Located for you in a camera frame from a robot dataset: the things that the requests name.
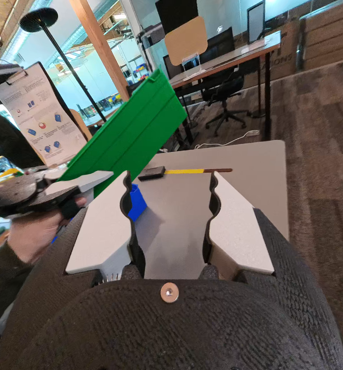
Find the blue plastic bin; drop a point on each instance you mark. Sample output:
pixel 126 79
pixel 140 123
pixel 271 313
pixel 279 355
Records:
pixel 135 202

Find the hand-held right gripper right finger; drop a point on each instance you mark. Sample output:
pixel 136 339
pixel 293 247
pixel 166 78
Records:
pixel 241 237

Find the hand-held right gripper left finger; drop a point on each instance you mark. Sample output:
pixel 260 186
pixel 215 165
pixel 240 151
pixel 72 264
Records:
pixel 99 237

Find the person's left hand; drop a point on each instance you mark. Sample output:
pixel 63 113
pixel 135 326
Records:
pixel 35 231

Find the long wooden desk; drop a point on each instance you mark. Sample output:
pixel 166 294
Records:
pixel 223 60

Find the black office chair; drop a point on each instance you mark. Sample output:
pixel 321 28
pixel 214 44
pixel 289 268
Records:
pixel 223 87

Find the instruction sheet board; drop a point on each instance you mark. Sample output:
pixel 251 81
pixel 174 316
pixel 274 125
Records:
pixel 41 115

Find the white desk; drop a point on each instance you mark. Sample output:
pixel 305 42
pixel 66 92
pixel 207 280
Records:
pixel 246 167

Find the black object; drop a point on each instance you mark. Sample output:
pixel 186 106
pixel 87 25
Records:
pixel 152 172

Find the green plastic bin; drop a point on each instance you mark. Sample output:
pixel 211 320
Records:
pixel 131 133

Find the wooden post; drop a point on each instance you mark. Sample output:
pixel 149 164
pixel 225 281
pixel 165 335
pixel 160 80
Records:
pixel 102 46

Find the small black monitor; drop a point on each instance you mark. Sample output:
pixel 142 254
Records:
pixel 256 20

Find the large cardboard box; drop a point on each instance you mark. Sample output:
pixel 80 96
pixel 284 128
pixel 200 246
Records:
pixel 287 52

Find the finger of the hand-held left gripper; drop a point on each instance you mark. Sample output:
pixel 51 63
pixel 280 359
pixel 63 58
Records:
pixel 79 180

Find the tan chair back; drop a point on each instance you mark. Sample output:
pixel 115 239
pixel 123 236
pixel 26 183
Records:
pixel 186 39

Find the black floor lamp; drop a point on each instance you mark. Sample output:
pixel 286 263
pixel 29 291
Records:
pixel 38 17

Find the yellow parts bin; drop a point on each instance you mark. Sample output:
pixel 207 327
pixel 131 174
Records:
pixel 3 173

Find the person's left forearm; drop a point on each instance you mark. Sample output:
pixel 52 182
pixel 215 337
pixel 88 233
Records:
pixel 1 283

